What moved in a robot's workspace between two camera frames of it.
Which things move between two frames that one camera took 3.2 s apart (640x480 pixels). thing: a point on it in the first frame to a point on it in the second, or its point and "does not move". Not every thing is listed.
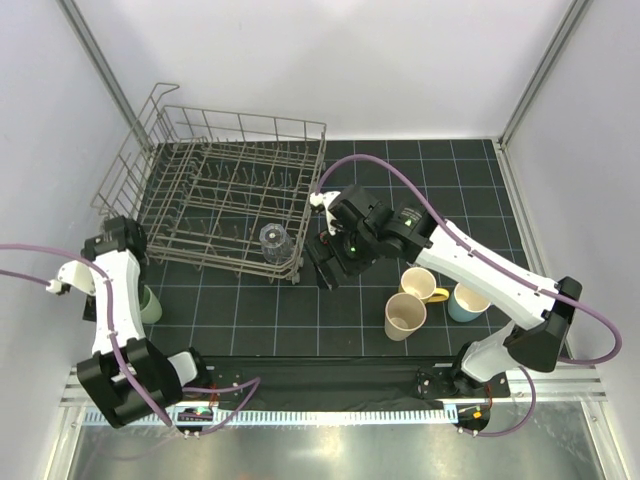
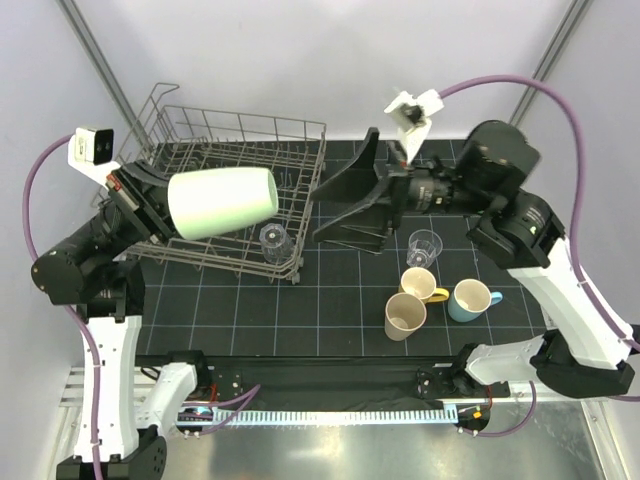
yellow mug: (422, 282) does not move
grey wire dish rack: (217, 189) does not move
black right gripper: (323, 247) to (364, 229)
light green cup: (151, 309) to (205, 201)
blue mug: (466, 305) does not move
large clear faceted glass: (276, 242) does not move
